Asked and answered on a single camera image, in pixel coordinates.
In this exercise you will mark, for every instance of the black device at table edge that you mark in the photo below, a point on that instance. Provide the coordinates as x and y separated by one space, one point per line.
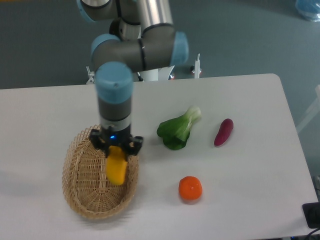
312 214

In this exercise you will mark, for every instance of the orange tangerine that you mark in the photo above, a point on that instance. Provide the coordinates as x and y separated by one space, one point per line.
190 188

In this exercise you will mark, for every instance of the blue plastic bag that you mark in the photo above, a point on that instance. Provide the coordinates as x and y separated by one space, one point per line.
309 9

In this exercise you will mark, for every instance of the woven wicker basket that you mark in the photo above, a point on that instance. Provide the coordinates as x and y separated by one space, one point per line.
86 187

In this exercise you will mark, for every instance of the yellow mango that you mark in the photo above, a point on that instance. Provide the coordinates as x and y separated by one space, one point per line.
116 165

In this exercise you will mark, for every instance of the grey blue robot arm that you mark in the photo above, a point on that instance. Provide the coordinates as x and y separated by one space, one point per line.
115 60

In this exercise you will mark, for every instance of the purple sweet potato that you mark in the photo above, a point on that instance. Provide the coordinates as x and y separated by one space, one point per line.
224 132

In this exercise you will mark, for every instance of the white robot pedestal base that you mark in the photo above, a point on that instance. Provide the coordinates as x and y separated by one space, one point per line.
167 73

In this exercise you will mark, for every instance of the green bok choy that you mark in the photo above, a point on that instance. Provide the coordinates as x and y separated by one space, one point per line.
175 132

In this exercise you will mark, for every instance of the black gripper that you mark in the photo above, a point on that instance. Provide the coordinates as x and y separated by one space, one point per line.
105 137

